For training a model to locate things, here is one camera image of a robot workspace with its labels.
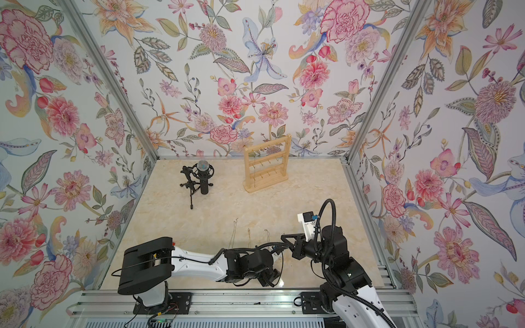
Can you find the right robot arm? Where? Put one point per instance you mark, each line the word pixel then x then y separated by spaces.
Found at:
pixel 363 309

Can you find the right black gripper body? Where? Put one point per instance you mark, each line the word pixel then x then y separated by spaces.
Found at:
pixel 314 250

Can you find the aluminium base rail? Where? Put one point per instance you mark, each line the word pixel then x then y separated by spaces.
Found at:
pixel 218 303

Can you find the black microphone with mesh head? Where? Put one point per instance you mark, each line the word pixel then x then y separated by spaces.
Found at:
pixel 205 172

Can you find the wooden jewelry display stand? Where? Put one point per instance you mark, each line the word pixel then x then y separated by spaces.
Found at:
pixel 266 164

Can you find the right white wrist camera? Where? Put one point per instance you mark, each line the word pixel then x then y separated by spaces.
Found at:
pixel 308 220

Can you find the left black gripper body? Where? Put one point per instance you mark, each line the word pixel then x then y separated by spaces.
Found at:
pixel 268 275

